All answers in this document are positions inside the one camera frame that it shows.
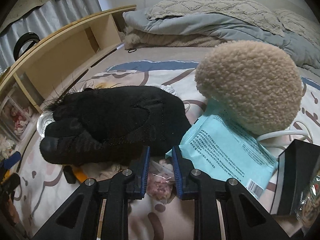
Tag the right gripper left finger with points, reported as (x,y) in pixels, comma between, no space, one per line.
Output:
(99,209)

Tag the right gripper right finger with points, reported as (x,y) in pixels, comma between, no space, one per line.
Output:
(223,209)

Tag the cartoon printed blanket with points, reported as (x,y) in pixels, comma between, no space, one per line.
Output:
(44,188)

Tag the silver foil bag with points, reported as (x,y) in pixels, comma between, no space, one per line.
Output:
(308,208)

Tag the teal wet wipes pack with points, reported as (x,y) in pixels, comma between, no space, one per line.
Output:
(221,148)

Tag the black hardcover book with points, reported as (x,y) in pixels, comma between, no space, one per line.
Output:
(297,165)

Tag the black fuzzy slipper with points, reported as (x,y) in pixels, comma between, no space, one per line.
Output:
(113,125)

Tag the beige plush slipper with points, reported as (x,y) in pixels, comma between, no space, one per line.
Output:
(258,84)

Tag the wooden bedside shelf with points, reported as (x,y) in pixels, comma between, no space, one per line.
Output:
(53,65)

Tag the beige fleece blanket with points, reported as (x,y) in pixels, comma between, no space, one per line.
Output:
(135,39)

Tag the grey blue duvet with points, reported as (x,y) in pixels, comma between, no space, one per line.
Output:
(302,52)

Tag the beige quilted right pillow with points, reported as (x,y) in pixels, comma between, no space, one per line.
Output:
(299,25)

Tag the beige quilted pillow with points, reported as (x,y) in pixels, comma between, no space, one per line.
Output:
(299,25)
(248,11)

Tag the grey curtain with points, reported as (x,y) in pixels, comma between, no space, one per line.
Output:
(43,21)

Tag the beige quilted left pillow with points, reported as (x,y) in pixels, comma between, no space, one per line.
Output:
(248,11)

